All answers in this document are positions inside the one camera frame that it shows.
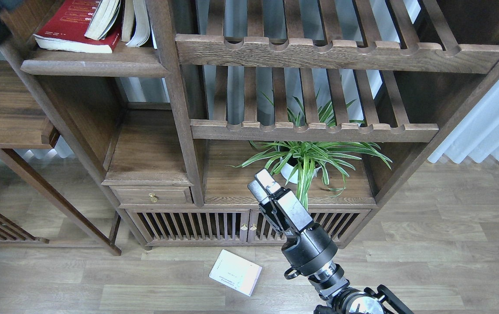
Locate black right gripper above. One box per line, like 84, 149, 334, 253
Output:
248, 169, 338, 277

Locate white lavender cover book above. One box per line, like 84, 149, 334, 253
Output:
209, 249, 262, 296

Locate thick yellow grey book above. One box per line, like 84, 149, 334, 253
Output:
85, 0, 121, 40

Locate red cover book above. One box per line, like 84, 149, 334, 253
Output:
34, 0, 121, 53

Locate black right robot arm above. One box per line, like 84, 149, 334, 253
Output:
248, 169, 411, 314

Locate upright cream books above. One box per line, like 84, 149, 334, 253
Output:
121, 0, 157, 48

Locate white plant pot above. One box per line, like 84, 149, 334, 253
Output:
281, 157, 321, 184

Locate green spider plant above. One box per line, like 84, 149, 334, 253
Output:
228, 89, 393, 210

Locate brass drawer knob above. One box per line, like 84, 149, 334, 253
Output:
149, 193, 159, 203

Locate large wooden bookshelf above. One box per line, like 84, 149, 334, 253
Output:
0, 0, 499, 248

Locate white pleated curtain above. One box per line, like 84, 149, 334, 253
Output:
428, 80, 499, 164

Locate wooden side table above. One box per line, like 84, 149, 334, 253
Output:
0, 60, 121, 255

